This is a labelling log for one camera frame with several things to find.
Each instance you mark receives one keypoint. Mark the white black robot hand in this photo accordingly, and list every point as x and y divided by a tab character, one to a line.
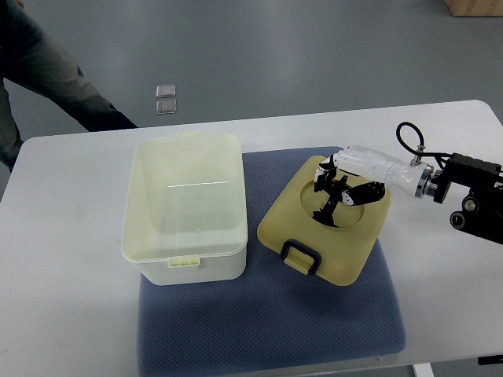
380	171

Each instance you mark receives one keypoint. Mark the yellow box lid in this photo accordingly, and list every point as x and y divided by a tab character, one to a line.
316	233

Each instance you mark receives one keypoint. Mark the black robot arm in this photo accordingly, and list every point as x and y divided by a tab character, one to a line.
481	210

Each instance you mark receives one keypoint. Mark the white storage box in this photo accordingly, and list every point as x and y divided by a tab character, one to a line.
186	216

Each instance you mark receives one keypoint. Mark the cardboard box corner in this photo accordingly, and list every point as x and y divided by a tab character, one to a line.
475	8

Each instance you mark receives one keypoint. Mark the blue grey table mat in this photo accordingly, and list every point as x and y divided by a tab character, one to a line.
271	316

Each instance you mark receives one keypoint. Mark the white table leg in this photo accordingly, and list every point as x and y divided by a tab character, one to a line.
423	370

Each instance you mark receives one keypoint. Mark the upper floor socket plate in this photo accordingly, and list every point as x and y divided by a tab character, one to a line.
166	90

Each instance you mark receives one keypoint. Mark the person in dark trousers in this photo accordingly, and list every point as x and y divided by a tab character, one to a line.
32	59

